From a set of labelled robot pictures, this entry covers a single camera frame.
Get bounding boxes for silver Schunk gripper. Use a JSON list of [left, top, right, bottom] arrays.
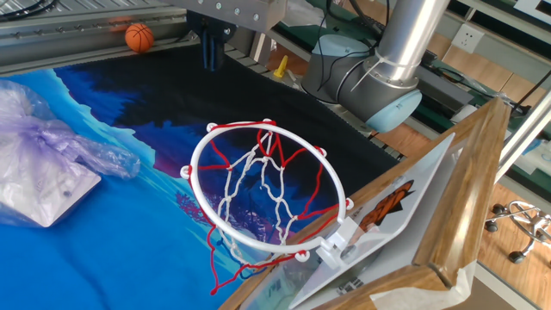
[[158, 0, 288, 72]]

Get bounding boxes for small orange basketball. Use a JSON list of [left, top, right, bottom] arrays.
[[124, 22, 155, 53]]

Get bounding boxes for yellow plastic object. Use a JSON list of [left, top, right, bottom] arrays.
[[273, 54, 289, 79]]

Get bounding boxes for clear plastic bag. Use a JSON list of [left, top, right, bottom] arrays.
[[283, 0, 328, 29]]

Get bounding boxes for purple plastic bag with box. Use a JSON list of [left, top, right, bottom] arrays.
[[0, 79, 142, 228]]

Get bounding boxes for white hoop with net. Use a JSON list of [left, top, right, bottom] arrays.
[[179, 118, 355, 297]]

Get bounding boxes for blue landscape print cloth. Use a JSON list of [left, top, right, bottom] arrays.
[[0, 42, 399, 310]]

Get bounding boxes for clear acrylic backboard plate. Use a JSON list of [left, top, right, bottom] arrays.
[[288, 132, 456, 309]]

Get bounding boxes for beige masking tape strip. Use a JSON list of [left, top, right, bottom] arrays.
[[369, 260, 478, 310]]

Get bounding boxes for chrome chair base with casters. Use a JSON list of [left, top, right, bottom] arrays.
[[484, 200, 551, 264]]

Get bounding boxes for white cable tie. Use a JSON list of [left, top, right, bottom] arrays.
[[349, 47, 421, 92]]

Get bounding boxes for black cable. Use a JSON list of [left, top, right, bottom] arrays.
[[0, 0, 59, 22]]

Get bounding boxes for white wall power socket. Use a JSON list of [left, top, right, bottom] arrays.
[[450, 23, 486, 55]]

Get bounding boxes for wooden picture frame stand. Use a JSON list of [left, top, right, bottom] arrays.
[[219, 97, 511, 310]]

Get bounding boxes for aluminium frame post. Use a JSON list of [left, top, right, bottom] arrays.
[[493, 92, 551, 184]]

